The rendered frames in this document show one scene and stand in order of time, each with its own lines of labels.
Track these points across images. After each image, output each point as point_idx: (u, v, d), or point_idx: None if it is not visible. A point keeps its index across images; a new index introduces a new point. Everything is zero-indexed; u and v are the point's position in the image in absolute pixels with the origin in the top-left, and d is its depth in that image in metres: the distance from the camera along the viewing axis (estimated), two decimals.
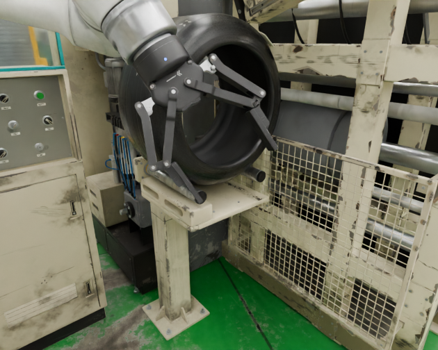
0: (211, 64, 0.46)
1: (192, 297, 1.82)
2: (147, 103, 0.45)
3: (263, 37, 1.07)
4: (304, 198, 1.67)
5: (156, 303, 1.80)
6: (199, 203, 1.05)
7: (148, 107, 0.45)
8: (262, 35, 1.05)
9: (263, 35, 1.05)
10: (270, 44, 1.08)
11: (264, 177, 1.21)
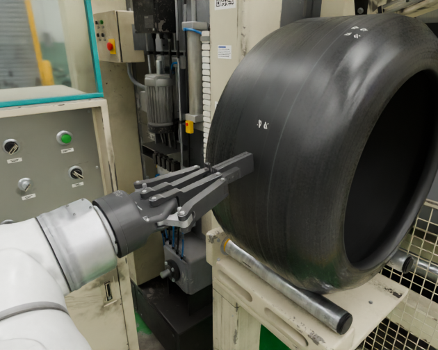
0: (181, 221, 0.38)
1: None
2: None
3: None
4: None
5: None
6: (341, 334, 0.62)
7: None
8: None
9: None
10: None
11: (411, 265, 0.79)
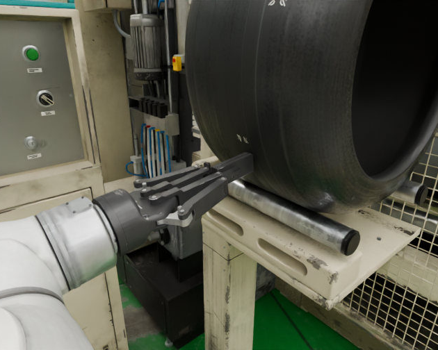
0: (181, 221, 0.38)
1: None
2: None
3: None
4: (419, 219, 1.15)
5: None
6: (357, 231, 0.53)
7: None
8: None
9: None
10: None
11: (423, 193, 0.67)
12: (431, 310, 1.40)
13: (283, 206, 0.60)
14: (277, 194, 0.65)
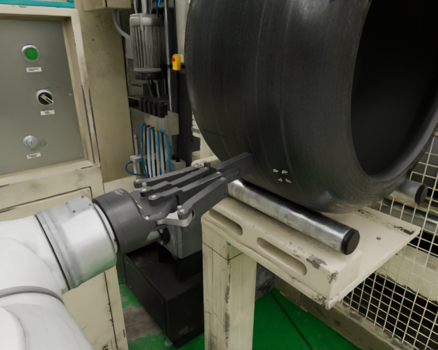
0: (181, 221, 0.38)
1: None
2: None
3: None
4: (418, 219, 1.15)
5: None
6: (347, 235, 0.51)
7: None
8: None
9: None
10: None
11: (420, 199, 0.68)
12: (431, 309, 1.40)
13: (280, 220, 0.61)
14: (265, 199, 0.63)
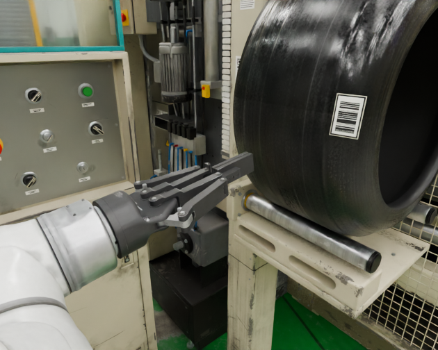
0: (181, 222, 0.38)
1: None
2: None
3: (337, 116, 0.47)
4: (425, 231, 1.24)
5: None
6: (369, 263, 0.60)
7: None
8: (340, 128, 0.47)
9: (346, 128, 0.46)
10: (350, 96, 0.45)
11: (431, 221, 0.78)
12: (435, 313, 1.50)
13: (312, 242, 0.72)
14: (295, 228, 0.73)
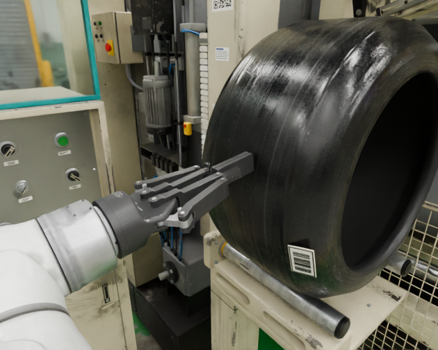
0: (181, 222, 0.38)
1: None
2: None
3: (293, 259, 0.51)
4: None
5: None
6: (338, 338, 0.62)
7: None
8: (299, 267, 0.51)
9: (304, 268, 0.51)
10: (299, 248, 0.49)
11: (409, 269, 0.79)
12: None
13: None
14: (272, 289, 0.74)
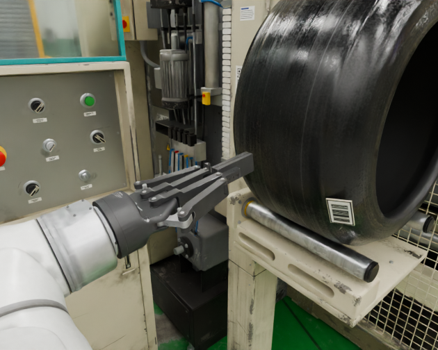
0: (181, 222, 0.38)
1: None
2: None
3: (332, 211, 0.55)
4: (423, 236, 1.25)
5: None
6: (369, 268, 0.61)
7: None
8: (338, 218, 0.55)
9: (343, 218, 0.55)
10: (337, 200, 0.52)
11: (428, 229, 0.79)
12: (434, 317, 1.51)
13: (309, 250, 0.72)
14: (295, 232, 0.74)
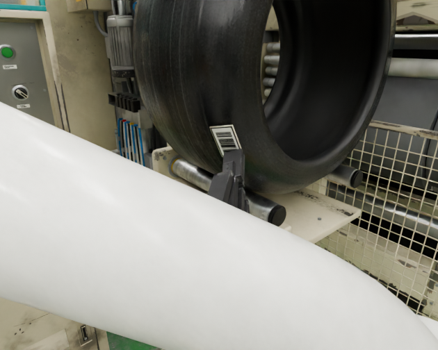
0: None
1: None
2: None
3: (220, 142, 0.51)
4: (379, 208, 1.22)
5: None
6: (272, 211, 0.58)
7: None
8: (227, 150, 0.52)
9: (231, 149, 0.51)
10: (220, 126, 0.49)
11: (356, 183, 0.76)
12: (397, 295, 1.48)
13: None
14: None
